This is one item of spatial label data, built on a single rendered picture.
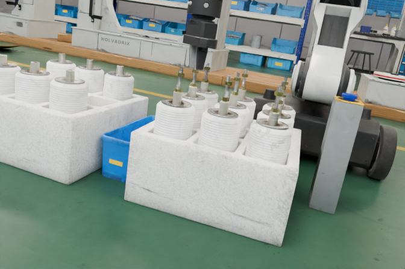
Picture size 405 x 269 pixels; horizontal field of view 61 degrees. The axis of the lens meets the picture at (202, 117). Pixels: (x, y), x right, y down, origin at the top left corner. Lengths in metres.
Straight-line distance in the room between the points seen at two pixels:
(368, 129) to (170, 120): 0.77
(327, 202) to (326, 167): 0.10
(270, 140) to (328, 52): 0.53
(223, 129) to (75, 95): 0.40
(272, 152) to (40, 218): 0.52
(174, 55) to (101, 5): 0.97
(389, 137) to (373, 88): 1.56
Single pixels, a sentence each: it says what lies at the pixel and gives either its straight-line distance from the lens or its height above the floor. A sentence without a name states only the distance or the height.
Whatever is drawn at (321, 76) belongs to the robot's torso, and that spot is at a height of 0.35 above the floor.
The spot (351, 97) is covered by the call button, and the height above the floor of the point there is 0.32.
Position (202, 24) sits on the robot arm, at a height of 0.45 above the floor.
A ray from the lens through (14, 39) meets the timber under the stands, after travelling 4.03.
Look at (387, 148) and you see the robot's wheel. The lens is 1.34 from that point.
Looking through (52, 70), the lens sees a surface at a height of 0.22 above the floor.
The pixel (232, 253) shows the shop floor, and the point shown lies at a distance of 0.77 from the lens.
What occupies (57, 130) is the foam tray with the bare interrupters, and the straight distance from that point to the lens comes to 0.93.
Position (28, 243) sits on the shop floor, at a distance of 0.77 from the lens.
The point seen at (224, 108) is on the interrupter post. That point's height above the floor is 0.27.
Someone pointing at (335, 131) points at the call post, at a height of 0.23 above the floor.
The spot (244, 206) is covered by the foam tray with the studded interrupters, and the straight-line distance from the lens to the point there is 0.79.
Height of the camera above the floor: 0.44
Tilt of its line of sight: 14 degrees down
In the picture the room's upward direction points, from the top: 9 degrees clockwise
